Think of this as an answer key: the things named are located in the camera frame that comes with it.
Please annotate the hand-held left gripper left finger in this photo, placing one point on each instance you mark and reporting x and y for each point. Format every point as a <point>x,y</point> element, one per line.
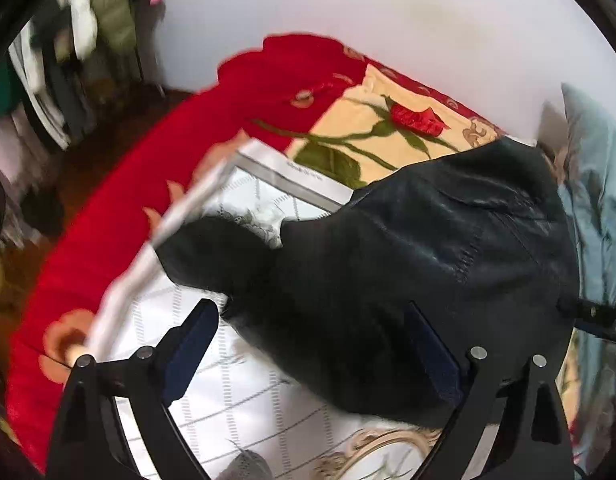
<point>187,355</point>

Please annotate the black leather jacket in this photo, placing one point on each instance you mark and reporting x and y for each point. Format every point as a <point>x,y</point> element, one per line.
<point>388,260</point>

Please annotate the rack of hanging clothes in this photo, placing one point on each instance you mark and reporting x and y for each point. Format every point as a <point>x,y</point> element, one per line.
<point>107,20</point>

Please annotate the light blue pillow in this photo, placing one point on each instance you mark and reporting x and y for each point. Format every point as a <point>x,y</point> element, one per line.
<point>598,160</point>

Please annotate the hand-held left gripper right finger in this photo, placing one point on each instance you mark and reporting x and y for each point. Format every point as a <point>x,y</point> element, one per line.
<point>433,360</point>

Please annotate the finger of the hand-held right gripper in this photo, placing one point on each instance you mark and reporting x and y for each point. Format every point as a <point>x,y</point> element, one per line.
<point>598,317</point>

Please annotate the red floral blanket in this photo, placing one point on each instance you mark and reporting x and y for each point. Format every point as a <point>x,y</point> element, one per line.
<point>187,125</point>

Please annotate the white diamond pattern mat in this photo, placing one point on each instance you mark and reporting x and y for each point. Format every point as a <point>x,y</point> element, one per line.
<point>248,400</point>

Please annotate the dark shoes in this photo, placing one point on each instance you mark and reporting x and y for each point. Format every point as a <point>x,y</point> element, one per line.
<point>42,212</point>

